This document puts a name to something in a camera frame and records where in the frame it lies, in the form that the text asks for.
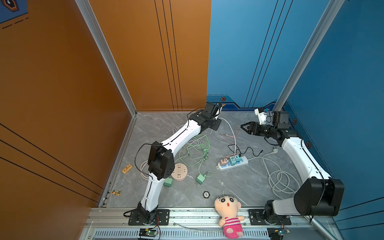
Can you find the round pink power socket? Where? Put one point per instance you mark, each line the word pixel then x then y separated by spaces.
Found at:
pixel 180 172

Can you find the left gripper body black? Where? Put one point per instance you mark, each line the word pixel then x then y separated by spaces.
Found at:
pixel 214 123

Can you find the small toy figure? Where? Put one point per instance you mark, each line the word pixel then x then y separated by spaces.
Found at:
pixel 117 193

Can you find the white three-pin plug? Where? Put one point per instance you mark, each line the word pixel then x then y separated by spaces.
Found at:
pixel 274 151

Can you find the pink charger adapter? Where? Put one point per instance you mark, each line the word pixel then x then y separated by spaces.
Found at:
pixel 224 162

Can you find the light green charger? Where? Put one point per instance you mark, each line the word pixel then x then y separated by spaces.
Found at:
pixel 200 179
pixel 168 182

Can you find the white blue power strip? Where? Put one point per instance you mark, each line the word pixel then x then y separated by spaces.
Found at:
pixel 244 162

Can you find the left green circuit board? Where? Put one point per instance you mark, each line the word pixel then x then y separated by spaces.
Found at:
pixel 148 234

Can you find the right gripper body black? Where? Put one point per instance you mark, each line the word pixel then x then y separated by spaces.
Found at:
pixel 263 130

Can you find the small wooden block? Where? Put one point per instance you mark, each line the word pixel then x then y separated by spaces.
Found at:
pixel 127 169

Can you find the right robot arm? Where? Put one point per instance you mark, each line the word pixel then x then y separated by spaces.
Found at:
pixel 319 194

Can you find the black poker chip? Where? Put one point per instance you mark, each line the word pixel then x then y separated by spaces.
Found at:
pixel 206 194

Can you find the teal charger with black cable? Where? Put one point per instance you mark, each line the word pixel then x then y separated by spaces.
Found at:
pixel 237 159

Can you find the right green circuit board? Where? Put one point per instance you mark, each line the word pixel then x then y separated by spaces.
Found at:
pixel 277 233

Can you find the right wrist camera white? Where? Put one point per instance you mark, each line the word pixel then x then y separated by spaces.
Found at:
pixel 262 115

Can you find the green circuit board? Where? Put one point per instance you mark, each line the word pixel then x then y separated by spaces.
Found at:
pixel 148 234
pixel 277 233

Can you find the plush doll pink dress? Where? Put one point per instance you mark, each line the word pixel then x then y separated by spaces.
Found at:
pixel 228 207

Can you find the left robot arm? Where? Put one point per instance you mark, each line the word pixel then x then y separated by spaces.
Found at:
pixel 161 160

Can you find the aluminium front rail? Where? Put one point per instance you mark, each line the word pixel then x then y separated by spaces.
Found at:
pixel 201 223

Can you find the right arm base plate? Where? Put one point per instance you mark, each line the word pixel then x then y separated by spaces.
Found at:
pixel 259 217

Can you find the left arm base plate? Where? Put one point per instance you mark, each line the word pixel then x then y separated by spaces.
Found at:
pixel 161 218

